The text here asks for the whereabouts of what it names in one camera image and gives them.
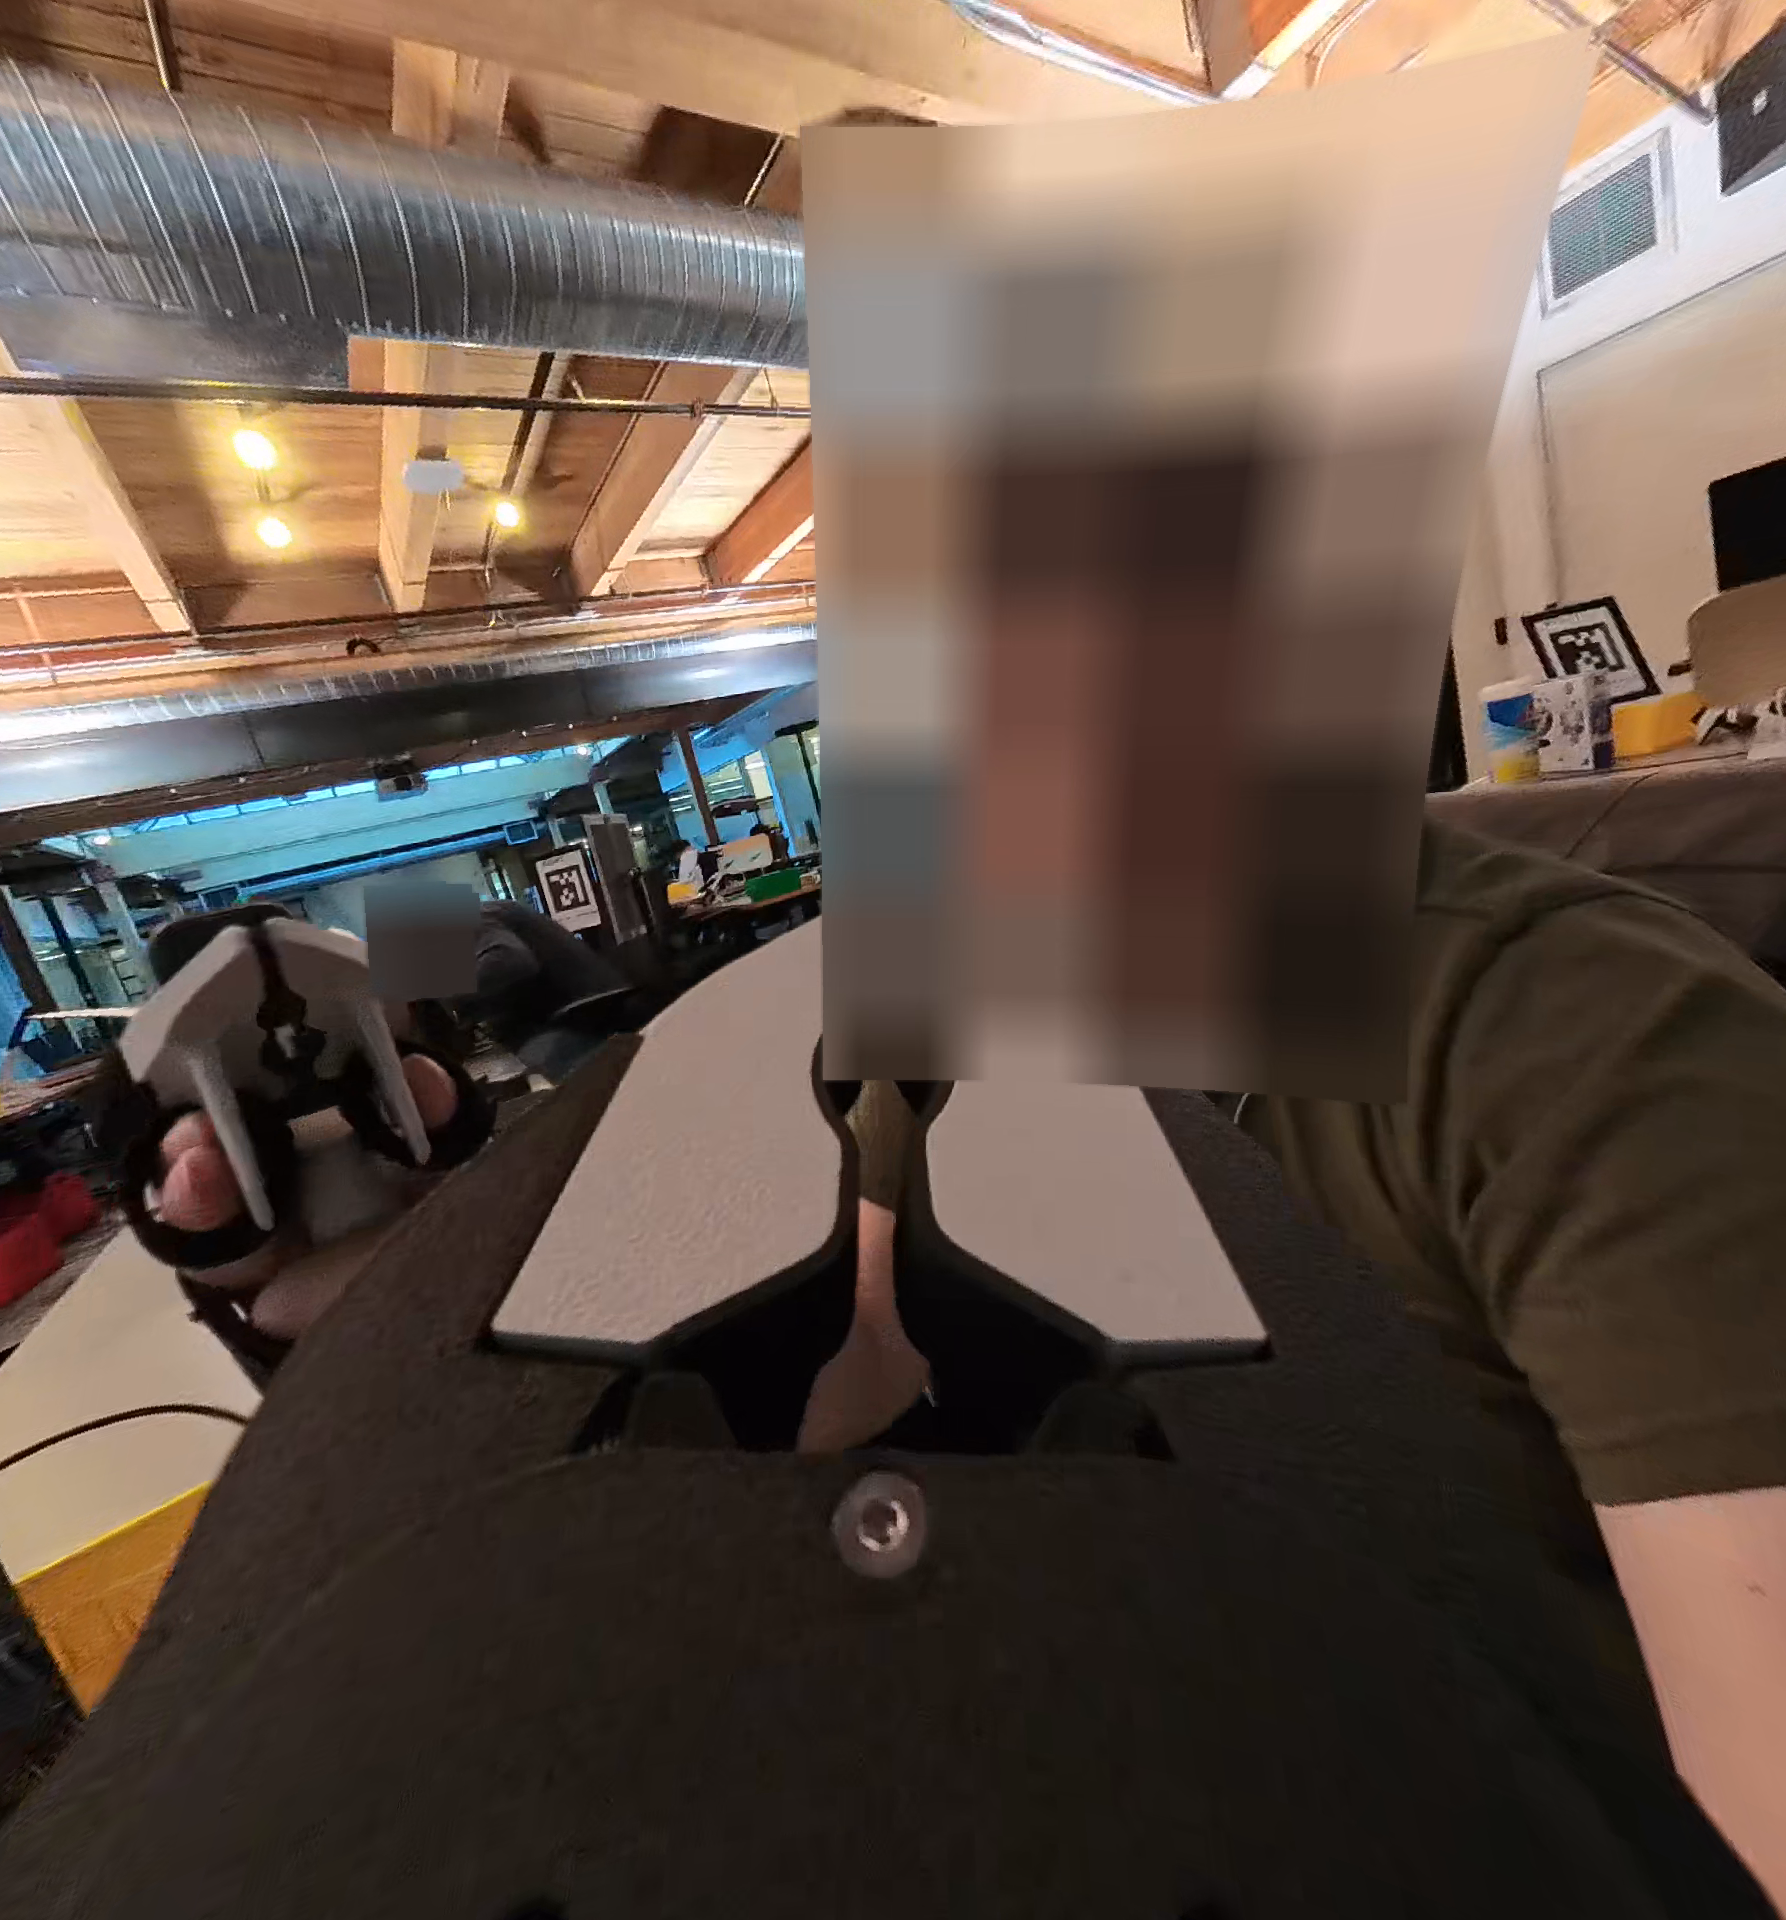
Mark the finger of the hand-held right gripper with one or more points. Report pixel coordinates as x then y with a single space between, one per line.
346 989
195 1018

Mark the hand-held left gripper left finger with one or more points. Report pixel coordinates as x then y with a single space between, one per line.
681 1169

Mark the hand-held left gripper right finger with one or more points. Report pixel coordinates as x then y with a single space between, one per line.
1088 1217

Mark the yellow plastic bin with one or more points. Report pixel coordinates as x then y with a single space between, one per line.
98 1604

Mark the person's left forearm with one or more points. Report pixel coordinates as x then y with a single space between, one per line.
1762 1726

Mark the person's right hand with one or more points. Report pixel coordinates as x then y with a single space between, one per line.
203 1185

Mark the black white marker sign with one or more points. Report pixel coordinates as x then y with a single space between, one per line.
568 889

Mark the red beanbag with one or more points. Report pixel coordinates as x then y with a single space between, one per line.
10 1254

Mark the person in green shirt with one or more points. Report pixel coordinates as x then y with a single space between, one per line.
1583 1127

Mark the white ceiling device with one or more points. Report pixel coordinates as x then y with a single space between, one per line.
433 477

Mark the white wipes canister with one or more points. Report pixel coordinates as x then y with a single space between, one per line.
1509 735

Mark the small white printed box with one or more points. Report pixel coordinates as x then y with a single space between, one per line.
1574 722

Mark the framed marker sign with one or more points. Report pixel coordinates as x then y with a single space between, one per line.
1590 648

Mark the pale round wooden board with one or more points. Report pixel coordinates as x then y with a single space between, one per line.
1778 640

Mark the thin spiral silver duct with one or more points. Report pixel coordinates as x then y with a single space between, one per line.
384 683

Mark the long spiral silver duct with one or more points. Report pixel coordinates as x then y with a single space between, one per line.
308 225

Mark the white wall vent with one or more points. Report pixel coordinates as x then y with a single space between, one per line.
1607 225

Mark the black square wall panel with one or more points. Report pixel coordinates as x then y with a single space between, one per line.
1762 97

